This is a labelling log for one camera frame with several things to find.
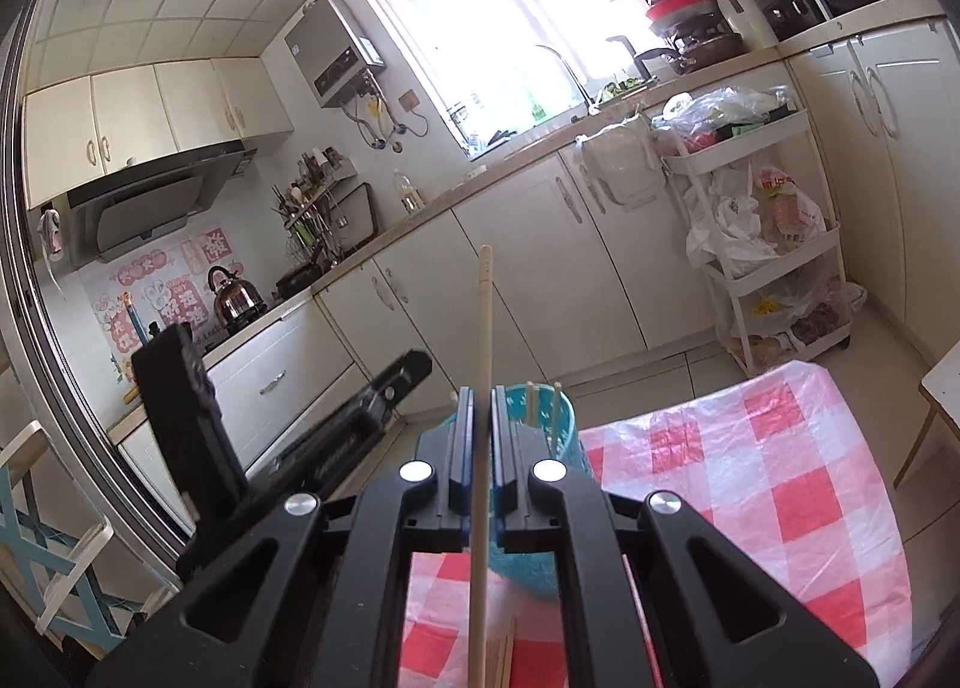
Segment red white checked tablecloth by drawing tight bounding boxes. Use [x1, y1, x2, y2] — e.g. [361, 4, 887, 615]
[397, 361, 916, 688]

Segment clear plastic bags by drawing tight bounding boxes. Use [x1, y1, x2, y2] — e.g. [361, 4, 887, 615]
[660, 86, 796, 152]

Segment white hanging bag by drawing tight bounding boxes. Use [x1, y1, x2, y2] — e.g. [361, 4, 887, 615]
[581, 118, 668, 209]

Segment grey range hood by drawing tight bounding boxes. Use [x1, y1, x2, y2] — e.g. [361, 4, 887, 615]
[67, 140, 252, 265]

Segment dish rack with utensils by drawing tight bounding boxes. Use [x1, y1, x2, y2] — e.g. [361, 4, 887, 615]
[274, 148, 376, 269]

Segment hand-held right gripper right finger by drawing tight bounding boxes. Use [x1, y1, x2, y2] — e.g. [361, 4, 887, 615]
[490, 388, 878, 688]

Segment white utility cart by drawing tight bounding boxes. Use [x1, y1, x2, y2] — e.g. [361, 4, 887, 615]
[660, 106, 856, 378]

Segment blue white folding chair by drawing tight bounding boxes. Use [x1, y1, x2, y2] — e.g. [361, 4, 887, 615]
[0, 421, 143, 648]

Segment metal sliding door frame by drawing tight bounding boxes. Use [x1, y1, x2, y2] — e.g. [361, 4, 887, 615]
[0, 20, 185, 584]

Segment cream wall cabinets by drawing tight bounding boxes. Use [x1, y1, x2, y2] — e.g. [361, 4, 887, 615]
[22, 58, 295, 209]

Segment hanging cloth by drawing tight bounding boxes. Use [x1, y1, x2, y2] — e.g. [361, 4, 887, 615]
[37, 208, 68, 258]

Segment cream drawer base cabinet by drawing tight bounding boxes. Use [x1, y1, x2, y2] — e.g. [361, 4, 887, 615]
[112, 298, 365, 509]

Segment chrome faucet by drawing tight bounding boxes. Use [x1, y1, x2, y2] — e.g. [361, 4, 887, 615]
[536, 44, 593, 115]

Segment steel kettle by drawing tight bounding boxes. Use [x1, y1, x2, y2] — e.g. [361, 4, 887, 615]
[206, 266, 265, 327]

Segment stack of pots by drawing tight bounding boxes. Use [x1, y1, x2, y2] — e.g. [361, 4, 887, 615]
[634, 0, 751, 75]

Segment white thermos jug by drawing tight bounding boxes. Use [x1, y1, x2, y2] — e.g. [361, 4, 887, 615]
[716, 0, 781, 51]

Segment blue handled wooden stick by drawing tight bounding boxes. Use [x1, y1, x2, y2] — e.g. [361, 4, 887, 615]
[120, 290, 149, 404]

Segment red print plastic bag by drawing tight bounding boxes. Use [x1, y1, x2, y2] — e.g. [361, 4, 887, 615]
[750, 166, 826, 250]

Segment cream base cabinet row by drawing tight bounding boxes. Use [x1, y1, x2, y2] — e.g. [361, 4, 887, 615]
[315, 148, 721, 408]

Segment white plastic bag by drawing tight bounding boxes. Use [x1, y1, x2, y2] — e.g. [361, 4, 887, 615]
[686, 163, 781, 280]

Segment kitchen window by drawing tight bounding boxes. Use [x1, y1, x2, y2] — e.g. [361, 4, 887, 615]
[367, 0, 661, 149]

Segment clear plastic bottle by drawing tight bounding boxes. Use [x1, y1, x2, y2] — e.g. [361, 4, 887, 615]
[391, 170, 425, 216]

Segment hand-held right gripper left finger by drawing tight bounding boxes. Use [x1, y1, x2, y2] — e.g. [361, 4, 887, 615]
[86, 386, 475, 688]

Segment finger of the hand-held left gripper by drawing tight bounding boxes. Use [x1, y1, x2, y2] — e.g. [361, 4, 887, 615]
[131, 322, 252, 569]
[246, 349, 434, 505]

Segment grey water heater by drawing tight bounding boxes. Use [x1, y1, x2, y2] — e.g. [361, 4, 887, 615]
[283, 0, 387, 110]

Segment cream tall door cabinet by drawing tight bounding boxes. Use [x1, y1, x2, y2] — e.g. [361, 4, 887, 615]
[780, 5, 960, 366]

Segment pink wall stickers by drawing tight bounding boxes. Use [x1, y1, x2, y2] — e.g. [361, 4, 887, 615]
[82, 230, 241, 374]

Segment white stool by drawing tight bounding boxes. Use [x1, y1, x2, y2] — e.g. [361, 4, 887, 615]
[892, 358, 960, 494]

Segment teal perforated plastic basket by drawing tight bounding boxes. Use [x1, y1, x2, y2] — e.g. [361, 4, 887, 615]
[439, 382, 601, 603]

